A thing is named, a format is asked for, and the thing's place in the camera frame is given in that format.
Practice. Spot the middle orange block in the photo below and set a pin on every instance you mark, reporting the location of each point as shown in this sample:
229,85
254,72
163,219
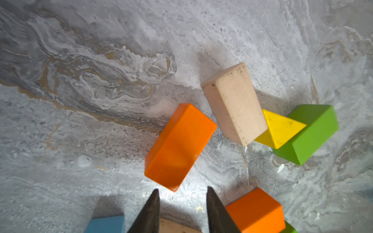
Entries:
257,212

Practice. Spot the long natural wood block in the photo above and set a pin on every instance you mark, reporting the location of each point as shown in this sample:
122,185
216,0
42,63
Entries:
234,102

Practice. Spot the light blue block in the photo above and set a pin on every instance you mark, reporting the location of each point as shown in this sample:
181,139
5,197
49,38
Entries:
113,224

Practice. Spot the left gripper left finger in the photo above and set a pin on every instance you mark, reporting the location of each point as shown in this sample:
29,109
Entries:
148,220

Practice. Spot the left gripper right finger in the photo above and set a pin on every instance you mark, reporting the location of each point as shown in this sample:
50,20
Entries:
219,220

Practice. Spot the long orange block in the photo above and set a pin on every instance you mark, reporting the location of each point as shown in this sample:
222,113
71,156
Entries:
178,146

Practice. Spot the green block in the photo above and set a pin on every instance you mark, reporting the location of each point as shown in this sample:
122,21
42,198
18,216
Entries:
289,228
321,123

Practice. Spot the small natural wood block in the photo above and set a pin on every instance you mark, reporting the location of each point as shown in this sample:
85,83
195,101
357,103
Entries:
167,226

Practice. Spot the yellow triangle block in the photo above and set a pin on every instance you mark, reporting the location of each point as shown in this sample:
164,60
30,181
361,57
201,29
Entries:
280,130

